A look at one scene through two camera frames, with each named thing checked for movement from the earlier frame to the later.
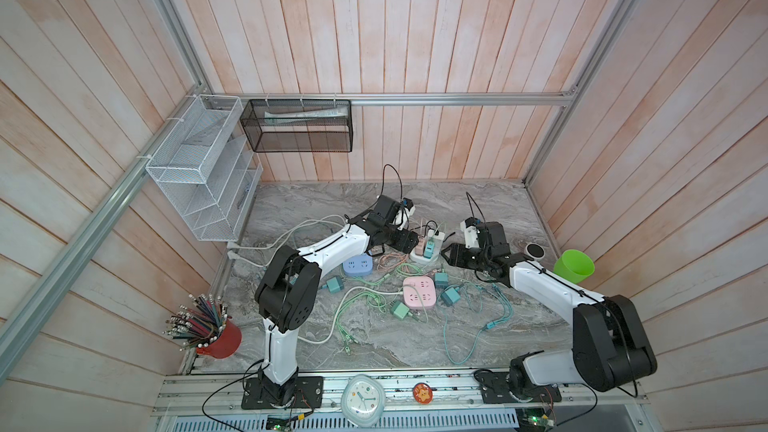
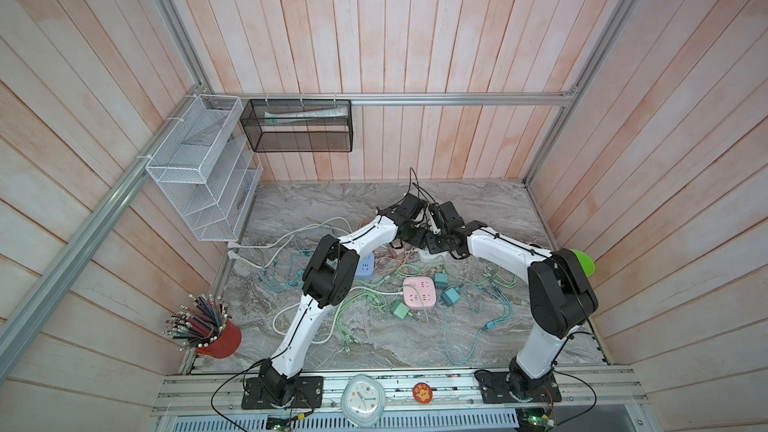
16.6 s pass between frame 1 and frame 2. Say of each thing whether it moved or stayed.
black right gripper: moved
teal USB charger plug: stayed
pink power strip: stayed
